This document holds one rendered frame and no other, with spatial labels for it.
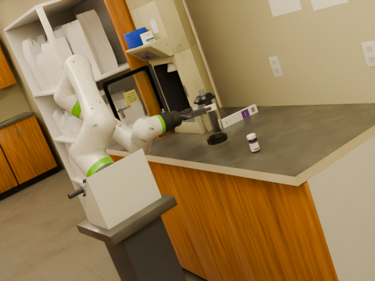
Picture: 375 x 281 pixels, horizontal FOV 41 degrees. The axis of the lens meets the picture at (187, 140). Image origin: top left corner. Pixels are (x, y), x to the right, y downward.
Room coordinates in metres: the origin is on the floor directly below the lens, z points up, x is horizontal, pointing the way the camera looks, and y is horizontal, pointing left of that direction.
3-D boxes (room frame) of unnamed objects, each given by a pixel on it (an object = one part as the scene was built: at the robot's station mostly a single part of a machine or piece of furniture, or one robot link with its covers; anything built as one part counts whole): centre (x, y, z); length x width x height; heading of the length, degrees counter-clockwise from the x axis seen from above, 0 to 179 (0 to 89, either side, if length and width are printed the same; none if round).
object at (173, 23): (2.94, -0.13, 1.33); 0.32 x 0.25 x 0.77; 28
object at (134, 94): (2.95, 0.21, 1.19); 0.30 x 0.01 x 0.40; 111
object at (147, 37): (2.81, 0.01, 1.54); 0.05 x 0.05 x 0.06; 24
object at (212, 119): (2.37, -0.14, 1.09); 0.11 x 0.11 x 0.21
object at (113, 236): (1.98, 0.35, 0.92); 0.32 x 0.32 x 0.04; 33
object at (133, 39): (2.92, 0.07, 1.56); 0.10 x 0.10 x 0.09; 28
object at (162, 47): (2.85, 0.03, 1.46); 0.32 x 0.12 x 0.10; 28
